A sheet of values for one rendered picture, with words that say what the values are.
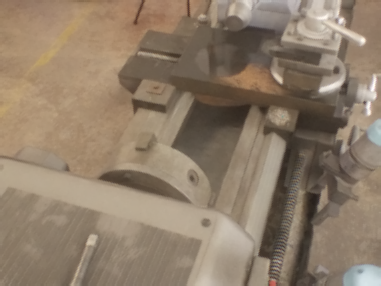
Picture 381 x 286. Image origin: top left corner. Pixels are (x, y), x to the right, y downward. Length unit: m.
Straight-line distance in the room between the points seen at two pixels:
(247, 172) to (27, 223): 0.84
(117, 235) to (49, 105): 2.38
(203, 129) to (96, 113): 1.30
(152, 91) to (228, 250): 1.01
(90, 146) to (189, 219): 2.04
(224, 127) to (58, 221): 1.09
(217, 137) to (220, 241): 1.01
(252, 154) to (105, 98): 1.67
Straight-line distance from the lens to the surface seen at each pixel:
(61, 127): 2.91
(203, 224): 0.75
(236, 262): 0.76
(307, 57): 1.50
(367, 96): 1.74
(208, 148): 1.69
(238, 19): 1.61
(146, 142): 1.02
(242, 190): 1.43
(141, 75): 1.76
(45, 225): 0.78
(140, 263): 0.71
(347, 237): 2.42
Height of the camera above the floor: 1.96
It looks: 47 degrees down
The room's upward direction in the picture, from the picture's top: 3 degrees counter-clockwise
